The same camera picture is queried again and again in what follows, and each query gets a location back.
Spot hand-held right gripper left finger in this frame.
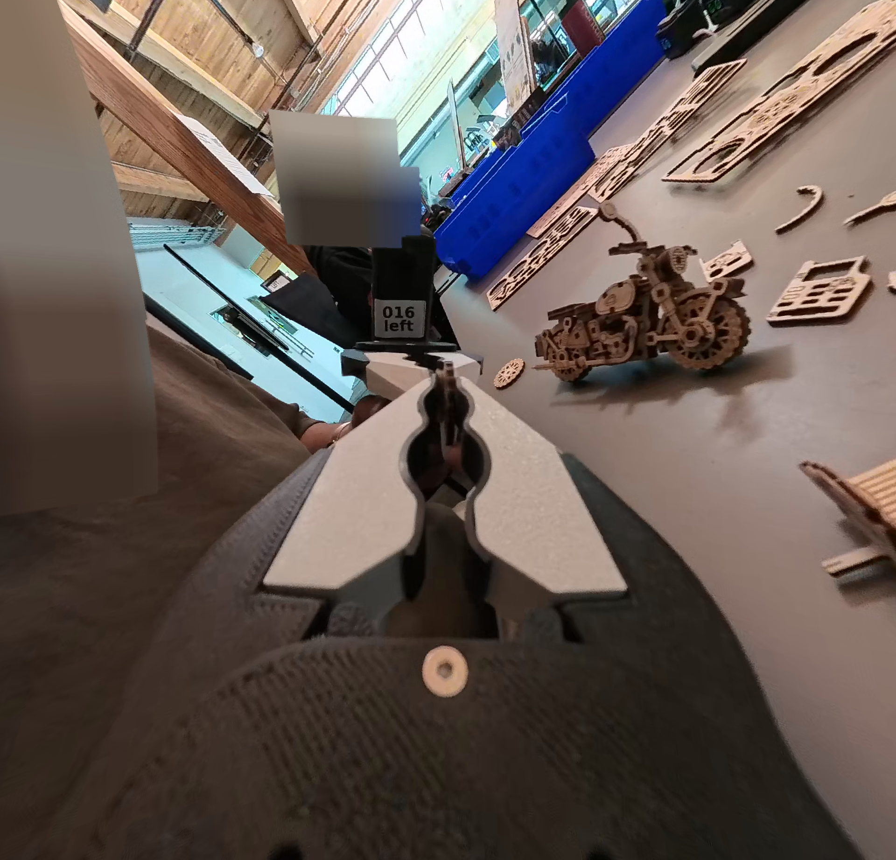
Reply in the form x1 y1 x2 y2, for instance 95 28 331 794
262 376 443 626

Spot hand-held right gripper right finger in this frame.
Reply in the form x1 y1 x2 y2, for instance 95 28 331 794
448 376 629 638

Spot person's left forearm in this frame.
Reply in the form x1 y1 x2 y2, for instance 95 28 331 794
143 314 345 497

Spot grey desk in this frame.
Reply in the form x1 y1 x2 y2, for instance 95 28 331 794
420 0 896 860

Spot person's left hand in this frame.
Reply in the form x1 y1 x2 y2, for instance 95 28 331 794
343 394 394 449

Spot wooden part sheet round holes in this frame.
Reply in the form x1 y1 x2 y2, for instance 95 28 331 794
485 204 601 313

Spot blue plastic bin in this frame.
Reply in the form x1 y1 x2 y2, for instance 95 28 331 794
434 0 667 280

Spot wooden motorcycle model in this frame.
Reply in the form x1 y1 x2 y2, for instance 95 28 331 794
533 203 751 384

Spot white paper sheet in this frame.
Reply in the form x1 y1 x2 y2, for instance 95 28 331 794
176 113 275 198

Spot pale wooden part sheet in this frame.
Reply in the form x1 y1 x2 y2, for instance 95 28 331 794
525 142 639 239

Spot roll-up banner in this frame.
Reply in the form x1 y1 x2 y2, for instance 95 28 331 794
492 0 543 115

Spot wooden ceiling beam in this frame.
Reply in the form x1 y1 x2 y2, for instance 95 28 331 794
59 0 312 273

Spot person's brown sweater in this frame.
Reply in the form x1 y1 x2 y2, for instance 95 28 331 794
0 454 281 860

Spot small wooden plate oval holes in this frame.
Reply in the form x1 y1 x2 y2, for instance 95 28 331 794
700 240 755 281

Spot small slotted wooden plate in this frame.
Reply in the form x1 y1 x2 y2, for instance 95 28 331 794
766 256 873 328

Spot wooden part sheet small cutouts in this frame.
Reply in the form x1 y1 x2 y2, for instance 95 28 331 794
587 57 749 204

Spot curved wooden arc piece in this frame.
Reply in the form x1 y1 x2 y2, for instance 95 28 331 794
776 185 824 235

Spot wooden part sheet gear cutouts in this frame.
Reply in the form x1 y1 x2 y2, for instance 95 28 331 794
661 0 896 190

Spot black charging dock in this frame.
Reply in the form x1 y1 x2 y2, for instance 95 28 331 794
657 0 774 59

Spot small round-headed wooden piece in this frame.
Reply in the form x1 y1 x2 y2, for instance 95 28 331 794
843 191 896 226

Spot small wooden ribbed frame assembly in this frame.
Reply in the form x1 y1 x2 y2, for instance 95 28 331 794
801 457 896 584

